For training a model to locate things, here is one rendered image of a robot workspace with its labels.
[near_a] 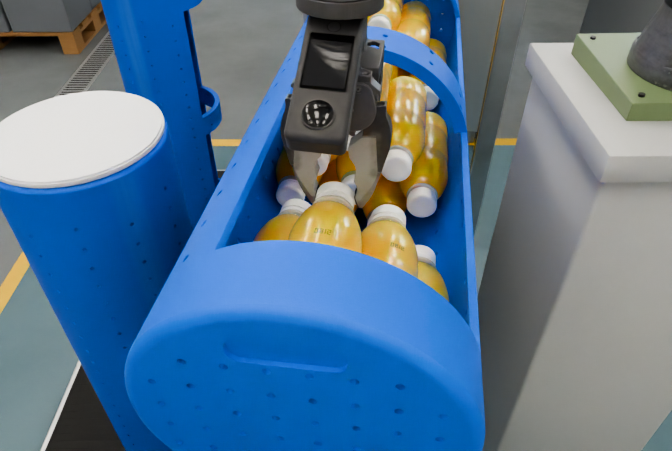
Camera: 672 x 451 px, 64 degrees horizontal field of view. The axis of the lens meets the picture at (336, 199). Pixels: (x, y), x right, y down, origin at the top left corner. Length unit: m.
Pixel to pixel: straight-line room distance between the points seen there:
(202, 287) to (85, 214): 0.52
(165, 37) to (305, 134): 1.27
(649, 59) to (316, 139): 0.53
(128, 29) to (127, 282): 0.86
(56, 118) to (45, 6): 3.01
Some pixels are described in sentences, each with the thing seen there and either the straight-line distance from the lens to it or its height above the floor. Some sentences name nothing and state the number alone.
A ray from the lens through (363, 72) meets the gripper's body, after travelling 0.46.
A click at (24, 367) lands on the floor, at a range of 2.05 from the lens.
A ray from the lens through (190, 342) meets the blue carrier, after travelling 0.39.
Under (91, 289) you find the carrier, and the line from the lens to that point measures 0.99.
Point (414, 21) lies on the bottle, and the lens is 1.01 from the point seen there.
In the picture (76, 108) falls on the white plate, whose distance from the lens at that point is 1.03.
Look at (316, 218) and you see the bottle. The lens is 0.47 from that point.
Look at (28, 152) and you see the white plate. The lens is 0.94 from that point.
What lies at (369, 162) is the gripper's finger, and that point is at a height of 1.21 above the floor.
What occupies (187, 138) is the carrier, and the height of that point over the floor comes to 0.57.
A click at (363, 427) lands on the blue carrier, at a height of 1.11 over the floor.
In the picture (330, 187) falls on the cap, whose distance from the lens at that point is 0.52.
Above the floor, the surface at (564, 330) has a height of 0.81.
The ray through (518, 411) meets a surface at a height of 0.57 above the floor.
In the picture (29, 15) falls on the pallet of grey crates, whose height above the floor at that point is 0.26.
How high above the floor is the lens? 1.50
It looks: 39 degrees down
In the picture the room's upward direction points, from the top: straight up
